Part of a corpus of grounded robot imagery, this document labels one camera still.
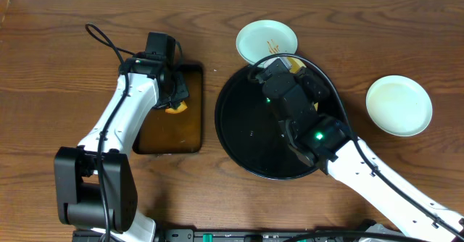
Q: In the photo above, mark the rectangular black water tray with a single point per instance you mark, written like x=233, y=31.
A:
x=181, y=133

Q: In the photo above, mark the round black tray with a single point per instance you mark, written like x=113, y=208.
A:
x=249, y=133

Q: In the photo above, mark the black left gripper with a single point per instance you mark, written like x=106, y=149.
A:
x=177, y=93

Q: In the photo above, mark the mint plate with ketchup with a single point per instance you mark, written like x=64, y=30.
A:
x=263, y=38

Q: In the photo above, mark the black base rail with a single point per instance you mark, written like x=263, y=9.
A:
x=186, y=235

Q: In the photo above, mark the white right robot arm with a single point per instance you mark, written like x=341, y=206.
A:
x=410, y=210

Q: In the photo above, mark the mint green plate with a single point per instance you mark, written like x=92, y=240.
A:
x=399, y=106

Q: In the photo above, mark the orange green scrub sponge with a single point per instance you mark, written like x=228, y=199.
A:
x=178, y=108

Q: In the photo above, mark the yellow plate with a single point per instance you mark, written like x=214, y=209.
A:
x=298, y=65

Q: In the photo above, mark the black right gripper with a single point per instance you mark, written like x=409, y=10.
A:
x=310, y=82

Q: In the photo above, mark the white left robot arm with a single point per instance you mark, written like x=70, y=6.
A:
x=94, y=184

